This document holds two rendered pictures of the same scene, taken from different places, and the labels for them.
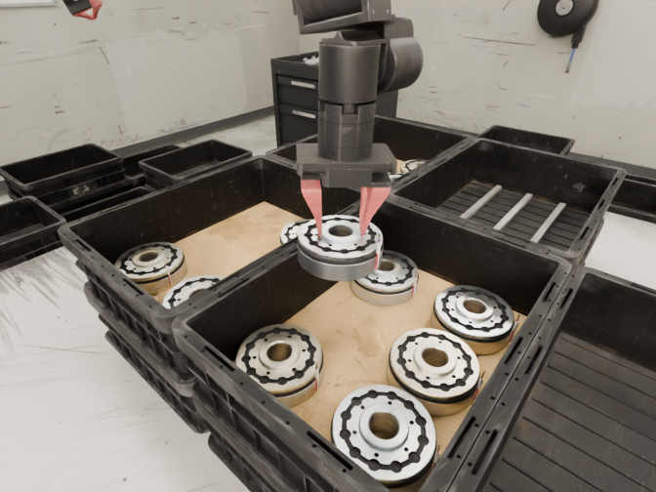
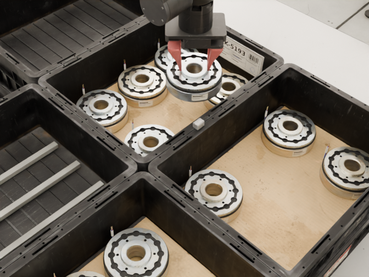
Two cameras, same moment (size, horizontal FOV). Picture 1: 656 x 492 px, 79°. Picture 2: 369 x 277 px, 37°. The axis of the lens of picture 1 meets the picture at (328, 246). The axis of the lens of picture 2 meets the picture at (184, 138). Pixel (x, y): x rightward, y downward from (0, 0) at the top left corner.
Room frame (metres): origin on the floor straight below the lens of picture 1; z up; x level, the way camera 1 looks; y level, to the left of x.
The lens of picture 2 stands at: (1.18, -0.01, 1.62)
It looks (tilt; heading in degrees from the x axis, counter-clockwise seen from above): 47 degrees down; 181
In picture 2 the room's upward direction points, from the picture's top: 3 degrees clockwise
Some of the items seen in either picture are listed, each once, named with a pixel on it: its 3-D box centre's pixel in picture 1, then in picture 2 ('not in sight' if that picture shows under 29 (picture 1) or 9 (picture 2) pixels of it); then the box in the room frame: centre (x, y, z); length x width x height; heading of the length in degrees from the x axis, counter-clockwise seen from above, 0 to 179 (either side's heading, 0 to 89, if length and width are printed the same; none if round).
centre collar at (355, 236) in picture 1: (340, 232); (194, 69); (0.41, -0.02, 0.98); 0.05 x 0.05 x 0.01
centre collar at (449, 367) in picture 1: (434, 357); (142, 79); (0.31, -0.12, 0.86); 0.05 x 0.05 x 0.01
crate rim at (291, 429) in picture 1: (389, 297); (165, 74); (0.36, -0.07, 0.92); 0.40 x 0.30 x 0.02; 140
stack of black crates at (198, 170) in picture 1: (205, 202); not in sight; (1.67, 0.57, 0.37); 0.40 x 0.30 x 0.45; 141
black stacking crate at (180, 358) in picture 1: (233, 243); (283, 175); (0.55, 0.16, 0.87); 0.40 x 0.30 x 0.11; 140
